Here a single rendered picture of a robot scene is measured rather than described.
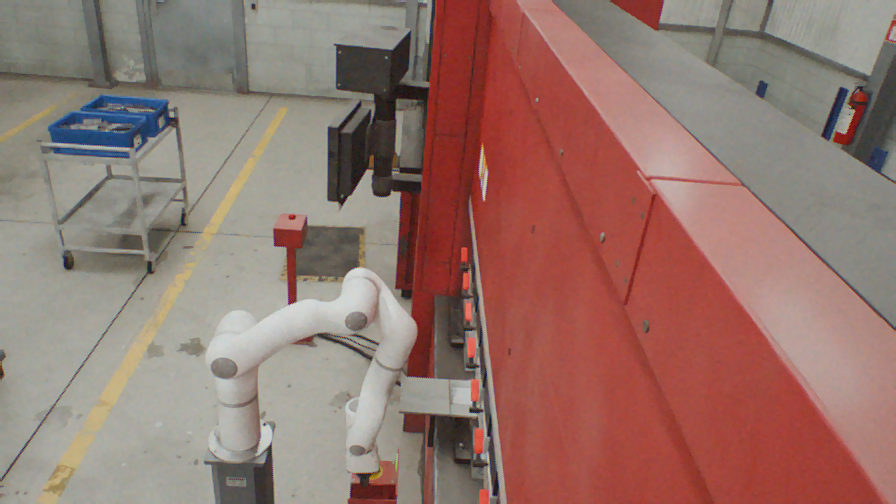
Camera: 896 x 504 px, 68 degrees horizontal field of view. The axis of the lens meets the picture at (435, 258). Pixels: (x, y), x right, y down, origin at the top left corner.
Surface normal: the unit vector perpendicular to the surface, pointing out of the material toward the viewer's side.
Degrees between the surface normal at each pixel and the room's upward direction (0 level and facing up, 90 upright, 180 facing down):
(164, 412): 0
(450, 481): 0
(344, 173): 90
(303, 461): 0
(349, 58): 90
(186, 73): 90
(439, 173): 90
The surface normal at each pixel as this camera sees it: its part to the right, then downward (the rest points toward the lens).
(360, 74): -0.13, 0.47
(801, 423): -1.00, -0.07
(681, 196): 0.08, -0.87
